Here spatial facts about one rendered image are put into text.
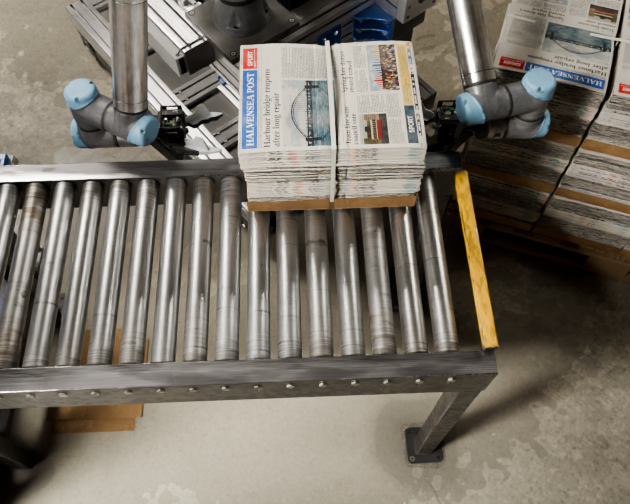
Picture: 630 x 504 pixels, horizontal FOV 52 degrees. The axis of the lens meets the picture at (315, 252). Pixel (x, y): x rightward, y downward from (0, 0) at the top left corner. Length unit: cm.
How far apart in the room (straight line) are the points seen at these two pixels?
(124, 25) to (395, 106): 56
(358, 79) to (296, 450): 118
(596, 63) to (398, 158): 71
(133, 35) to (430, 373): 90
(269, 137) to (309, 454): 111
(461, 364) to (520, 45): 88
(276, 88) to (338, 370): 59
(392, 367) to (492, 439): 89
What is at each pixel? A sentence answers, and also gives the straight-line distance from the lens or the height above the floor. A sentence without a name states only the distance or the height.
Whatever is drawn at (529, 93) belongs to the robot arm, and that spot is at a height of 94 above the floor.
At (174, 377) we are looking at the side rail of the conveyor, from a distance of 133.
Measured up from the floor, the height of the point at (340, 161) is 99.
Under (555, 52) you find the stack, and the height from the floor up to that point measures 83.
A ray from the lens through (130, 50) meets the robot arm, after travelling 143.
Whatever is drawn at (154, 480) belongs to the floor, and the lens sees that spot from 213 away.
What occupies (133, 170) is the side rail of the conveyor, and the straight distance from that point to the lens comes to 159.
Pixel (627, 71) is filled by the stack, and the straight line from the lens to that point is 186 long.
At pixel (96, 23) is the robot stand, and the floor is 23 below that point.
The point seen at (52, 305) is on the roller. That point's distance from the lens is 148.
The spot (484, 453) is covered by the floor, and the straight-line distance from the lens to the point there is 215.
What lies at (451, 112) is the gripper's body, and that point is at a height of 84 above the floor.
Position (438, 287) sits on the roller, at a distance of 140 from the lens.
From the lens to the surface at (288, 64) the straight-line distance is 142.
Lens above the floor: 205
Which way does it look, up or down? 62 degrees down
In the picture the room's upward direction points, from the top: straight up
